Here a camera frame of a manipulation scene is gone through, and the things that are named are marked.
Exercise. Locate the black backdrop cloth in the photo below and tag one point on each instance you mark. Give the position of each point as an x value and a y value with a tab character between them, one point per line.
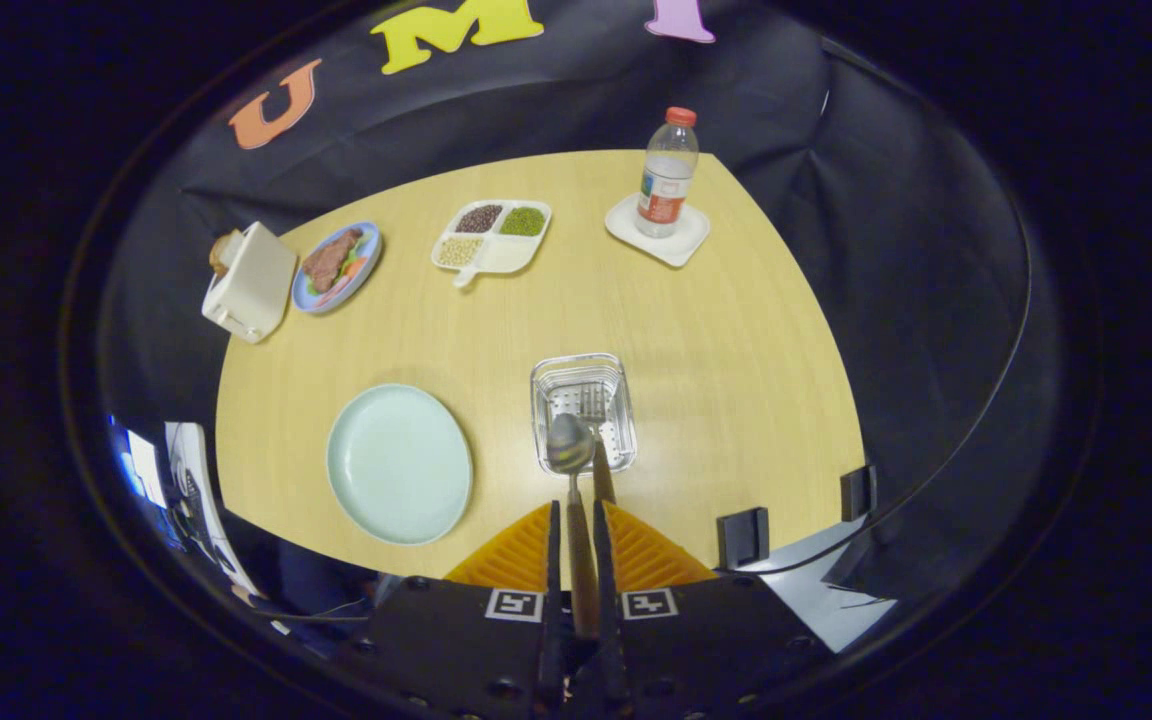
836	250

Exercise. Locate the dark brown beans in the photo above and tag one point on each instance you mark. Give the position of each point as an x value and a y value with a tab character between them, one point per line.
478	218

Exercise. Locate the green beans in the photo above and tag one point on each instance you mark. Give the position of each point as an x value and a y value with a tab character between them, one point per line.
523	221

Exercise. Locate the orange carrot slice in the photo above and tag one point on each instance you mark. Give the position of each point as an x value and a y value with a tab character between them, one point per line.
354	268

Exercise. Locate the white square coaster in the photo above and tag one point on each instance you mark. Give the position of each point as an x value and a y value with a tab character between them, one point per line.
686	249

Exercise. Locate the white side desk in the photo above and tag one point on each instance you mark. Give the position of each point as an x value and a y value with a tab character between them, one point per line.
186	450

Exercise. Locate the black table clamp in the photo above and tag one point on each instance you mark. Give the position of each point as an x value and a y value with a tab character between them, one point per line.
742	538
858	492

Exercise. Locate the brown steak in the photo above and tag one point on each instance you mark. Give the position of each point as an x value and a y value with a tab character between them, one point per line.
326	262

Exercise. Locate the blue plate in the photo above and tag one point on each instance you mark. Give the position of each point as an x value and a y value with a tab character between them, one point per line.
372	240

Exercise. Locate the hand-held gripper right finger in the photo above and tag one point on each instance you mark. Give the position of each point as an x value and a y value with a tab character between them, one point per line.
604	620

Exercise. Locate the white divided dish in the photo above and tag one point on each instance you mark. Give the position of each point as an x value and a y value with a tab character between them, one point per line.
508	257

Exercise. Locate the white toaster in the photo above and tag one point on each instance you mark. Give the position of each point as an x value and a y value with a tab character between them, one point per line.
256	280

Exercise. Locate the beige beans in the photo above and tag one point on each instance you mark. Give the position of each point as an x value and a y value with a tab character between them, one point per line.
459	251

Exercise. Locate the brown toast slice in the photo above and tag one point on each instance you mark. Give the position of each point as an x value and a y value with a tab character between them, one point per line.
221	255

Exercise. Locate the computer monitor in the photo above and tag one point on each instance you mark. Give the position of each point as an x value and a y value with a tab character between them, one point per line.
146	470

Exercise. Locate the light green plate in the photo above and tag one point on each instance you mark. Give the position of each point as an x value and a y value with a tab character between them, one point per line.
396	465

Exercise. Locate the clear water bottle red cap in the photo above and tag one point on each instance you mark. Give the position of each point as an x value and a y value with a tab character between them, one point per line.
666	180

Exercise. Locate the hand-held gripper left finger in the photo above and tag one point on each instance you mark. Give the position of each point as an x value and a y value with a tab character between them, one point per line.
554	620

